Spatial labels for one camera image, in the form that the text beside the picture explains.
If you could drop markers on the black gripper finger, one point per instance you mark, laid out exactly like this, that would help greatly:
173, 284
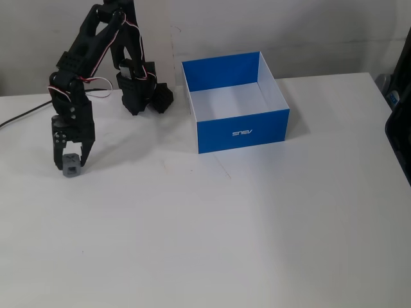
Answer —
58, 150
86, 152

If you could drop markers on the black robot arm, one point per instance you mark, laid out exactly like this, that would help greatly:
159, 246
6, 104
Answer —
86, 41

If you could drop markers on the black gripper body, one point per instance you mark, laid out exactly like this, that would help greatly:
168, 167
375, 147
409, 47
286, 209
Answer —
78, 134

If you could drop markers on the gray plastic object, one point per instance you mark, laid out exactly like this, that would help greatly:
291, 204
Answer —
383, 81

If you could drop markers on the blue and white cardboard box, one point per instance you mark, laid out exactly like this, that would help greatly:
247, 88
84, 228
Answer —
241, 134

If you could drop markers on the gray cube block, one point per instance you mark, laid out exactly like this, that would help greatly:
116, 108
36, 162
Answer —
71, 168

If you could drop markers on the black plastic hard case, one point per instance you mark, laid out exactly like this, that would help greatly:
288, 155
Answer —
401, 144

